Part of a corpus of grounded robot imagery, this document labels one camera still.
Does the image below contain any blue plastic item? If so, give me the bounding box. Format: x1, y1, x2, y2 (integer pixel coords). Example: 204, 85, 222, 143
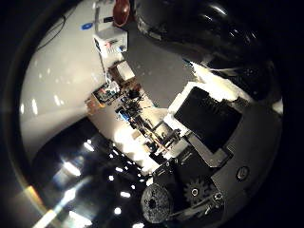
116, 107, 131, 124

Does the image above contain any cardboard box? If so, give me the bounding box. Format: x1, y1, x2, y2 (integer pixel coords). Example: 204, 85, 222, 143
108, 60, 136, 86

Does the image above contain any cluttered wooden desk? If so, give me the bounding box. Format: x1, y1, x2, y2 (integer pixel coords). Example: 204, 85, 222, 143
85, 81, 122, 116

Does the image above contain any white equipment box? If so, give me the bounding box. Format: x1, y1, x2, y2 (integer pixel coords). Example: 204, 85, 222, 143
92, 26, 129, 62

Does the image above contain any terracotta round bowl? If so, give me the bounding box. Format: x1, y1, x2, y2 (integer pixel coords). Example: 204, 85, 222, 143
112, 0, 131, 29

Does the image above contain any thin black floor cable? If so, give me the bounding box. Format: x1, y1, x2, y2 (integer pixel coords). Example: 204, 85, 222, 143
35, 13, 68, 52

